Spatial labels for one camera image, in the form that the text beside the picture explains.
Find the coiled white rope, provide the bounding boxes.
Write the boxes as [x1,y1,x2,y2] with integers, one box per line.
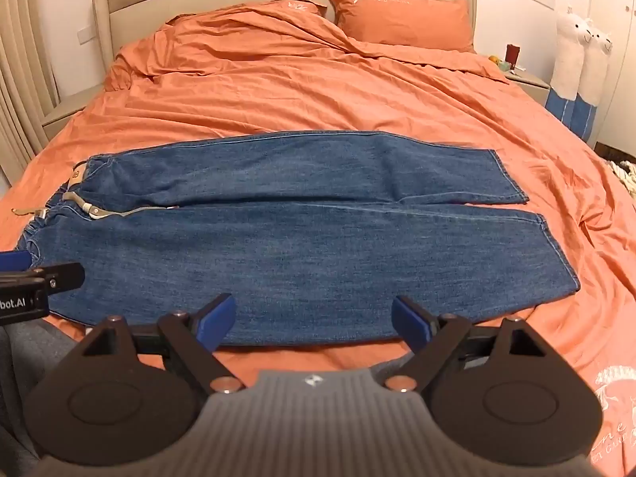
[603,158,636,202]

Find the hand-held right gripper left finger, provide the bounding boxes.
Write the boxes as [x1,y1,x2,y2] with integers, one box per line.
[82,293,248,394]

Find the orange duvet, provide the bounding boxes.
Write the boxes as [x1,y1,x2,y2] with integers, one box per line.
[0,0,636,477]

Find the orange pillow with white print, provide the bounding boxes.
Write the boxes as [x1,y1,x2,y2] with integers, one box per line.
[268,0,329,19]
[324,0,476,54]

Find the person's grey clothing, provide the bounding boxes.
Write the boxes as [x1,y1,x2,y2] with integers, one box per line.
[0,317,87,477]

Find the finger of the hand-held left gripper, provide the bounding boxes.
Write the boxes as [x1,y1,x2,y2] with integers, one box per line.
[0,252,85,290]

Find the white alpaca plush toy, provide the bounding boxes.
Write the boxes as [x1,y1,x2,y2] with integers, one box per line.
[545,6,595,123]
[570,19,615,143]

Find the blue denim pants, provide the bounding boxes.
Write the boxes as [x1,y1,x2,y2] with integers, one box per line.
[14,130,582,347]

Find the beige nightstand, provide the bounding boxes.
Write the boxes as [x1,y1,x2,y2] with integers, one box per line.
[506,66,553,106]
[41,81,109,128]

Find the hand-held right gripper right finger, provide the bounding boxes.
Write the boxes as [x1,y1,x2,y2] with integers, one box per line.
[385,295,553,394]

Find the beige curtain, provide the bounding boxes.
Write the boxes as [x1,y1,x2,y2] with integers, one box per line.
[0,0,61,187]

